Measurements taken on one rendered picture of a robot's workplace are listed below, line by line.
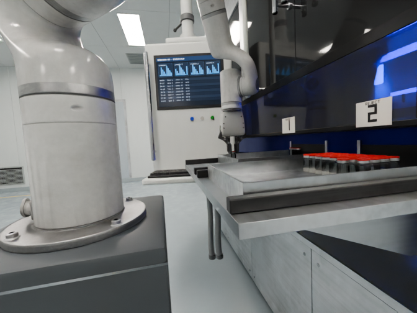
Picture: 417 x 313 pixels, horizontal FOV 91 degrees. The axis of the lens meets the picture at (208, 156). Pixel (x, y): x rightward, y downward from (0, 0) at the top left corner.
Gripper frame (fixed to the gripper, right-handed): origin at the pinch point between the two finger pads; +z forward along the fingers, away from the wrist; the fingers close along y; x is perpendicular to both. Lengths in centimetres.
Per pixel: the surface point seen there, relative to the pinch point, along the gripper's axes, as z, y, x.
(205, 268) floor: 94, 3, -68
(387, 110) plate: -8, -20, 46
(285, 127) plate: -7.6, -20.1, 7.0
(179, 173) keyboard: 12.0, 21.4, -21.4
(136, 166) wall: 55, 108, -495
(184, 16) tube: -77, 12, -45
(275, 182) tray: 3, 12, 56
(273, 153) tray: 3.5, -20.5, -3.9
